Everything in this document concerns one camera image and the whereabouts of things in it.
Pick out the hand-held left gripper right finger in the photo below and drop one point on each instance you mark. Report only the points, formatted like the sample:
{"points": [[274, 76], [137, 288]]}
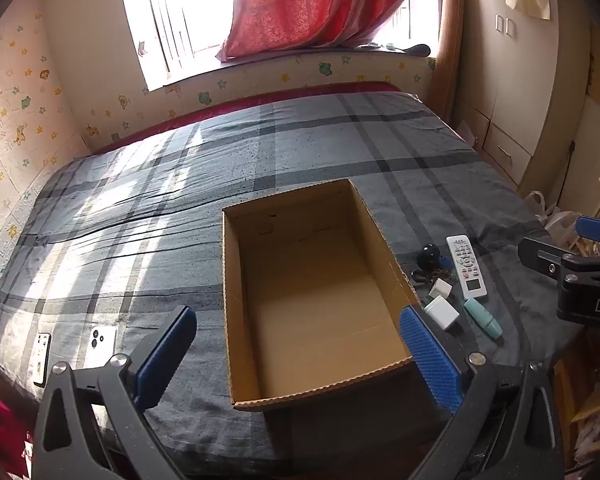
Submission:
{"points": [[430, 360]]}

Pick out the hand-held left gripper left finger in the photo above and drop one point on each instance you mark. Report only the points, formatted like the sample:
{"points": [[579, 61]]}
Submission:
{"points": [[165, 355]]}

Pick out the large white plug charger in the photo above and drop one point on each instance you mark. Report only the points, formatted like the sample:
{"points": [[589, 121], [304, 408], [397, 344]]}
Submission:
{"points": [[442, 312]]}

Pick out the pale green cosmetic bottle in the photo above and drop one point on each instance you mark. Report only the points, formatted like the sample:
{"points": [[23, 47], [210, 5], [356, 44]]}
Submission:
{"points": [[482, 316]]}

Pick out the white remote control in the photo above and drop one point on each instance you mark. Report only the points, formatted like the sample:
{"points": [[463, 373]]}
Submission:
{"points": [[465, 265]]}

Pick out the brown cardboard box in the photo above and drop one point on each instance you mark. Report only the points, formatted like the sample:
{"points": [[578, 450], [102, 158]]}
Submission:
{"points": [[305, 310]]}

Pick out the white plastic bag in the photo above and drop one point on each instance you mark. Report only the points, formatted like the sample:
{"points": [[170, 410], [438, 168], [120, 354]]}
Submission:
{"points": [[560, 222]]}

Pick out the small white charger cube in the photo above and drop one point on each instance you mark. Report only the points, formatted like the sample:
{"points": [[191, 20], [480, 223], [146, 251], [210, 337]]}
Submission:
{"points": [[440, 288]]}

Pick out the wooden side cabinet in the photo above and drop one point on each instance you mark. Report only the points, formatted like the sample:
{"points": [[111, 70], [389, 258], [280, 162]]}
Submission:
{"points": [[580, 395]]}

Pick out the black round fob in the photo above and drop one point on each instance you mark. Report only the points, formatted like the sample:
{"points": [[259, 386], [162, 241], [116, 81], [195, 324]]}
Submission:
{"points": [[427, 256]]}

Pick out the grey plaid bed sheet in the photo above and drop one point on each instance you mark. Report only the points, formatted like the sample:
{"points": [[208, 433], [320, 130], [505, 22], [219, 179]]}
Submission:
{"points": [[130, 240]]}

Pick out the beige wardrobe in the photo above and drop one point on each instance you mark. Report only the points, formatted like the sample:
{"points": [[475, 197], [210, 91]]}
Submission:
{"points": [[540, 85]]}

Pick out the red cloth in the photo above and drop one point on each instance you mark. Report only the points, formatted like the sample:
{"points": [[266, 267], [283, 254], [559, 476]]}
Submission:
{"points": [[0, 425]]}

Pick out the orange curtain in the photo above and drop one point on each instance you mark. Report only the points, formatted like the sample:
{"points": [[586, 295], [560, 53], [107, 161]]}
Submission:
{"points": [[450, 35]]}

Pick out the black oval object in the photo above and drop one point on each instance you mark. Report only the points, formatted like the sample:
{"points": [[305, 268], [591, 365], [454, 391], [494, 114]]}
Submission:
{"points": [[417, 50]]}

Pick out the window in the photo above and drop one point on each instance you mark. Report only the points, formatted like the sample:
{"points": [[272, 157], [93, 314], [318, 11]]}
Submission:
{"points": [[180, 20]]}

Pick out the red curtain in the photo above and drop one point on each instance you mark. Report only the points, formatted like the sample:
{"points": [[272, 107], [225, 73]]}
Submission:
{"points": [[305, 0]]}

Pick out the white phone with camera dots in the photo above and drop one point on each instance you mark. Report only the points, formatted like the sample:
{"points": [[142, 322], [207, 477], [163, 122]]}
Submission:
{"points": [[100, 342]]}

